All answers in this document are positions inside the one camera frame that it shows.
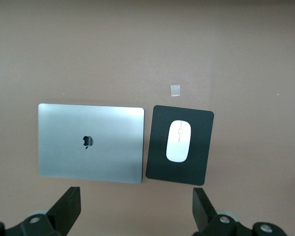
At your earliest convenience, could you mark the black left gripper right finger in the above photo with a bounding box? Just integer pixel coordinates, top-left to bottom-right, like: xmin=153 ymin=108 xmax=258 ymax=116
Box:
xmin=192 ymin=187 xmax=292 ymax=236

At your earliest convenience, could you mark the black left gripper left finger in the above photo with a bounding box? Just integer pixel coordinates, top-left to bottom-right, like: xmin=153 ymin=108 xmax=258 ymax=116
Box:
xmin=0 ymin=186 xmax=82 ymax=236

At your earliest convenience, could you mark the white computer mouse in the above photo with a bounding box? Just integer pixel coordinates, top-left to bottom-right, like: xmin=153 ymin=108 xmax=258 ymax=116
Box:
xmin=165 ymin=119 xmax=192 ymax=163

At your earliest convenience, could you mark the black mouse pad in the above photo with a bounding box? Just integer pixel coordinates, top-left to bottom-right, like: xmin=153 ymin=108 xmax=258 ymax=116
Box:
xmin=145 ymin=105 xmax=215 ymax=186

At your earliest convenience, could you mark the silver laptop with apple logo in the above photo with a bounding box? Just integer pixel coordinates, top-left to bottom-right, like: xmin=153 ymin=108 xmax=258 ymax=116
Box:
xmin=37 ymin=103 xmax=146 ymax=184

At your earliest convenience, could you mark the clear tape piece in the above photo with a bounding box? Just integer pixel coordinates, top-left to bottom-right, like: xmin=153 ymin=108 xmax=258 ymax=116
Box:
xmin=170 ymin=84 xmax=181 ymax=97

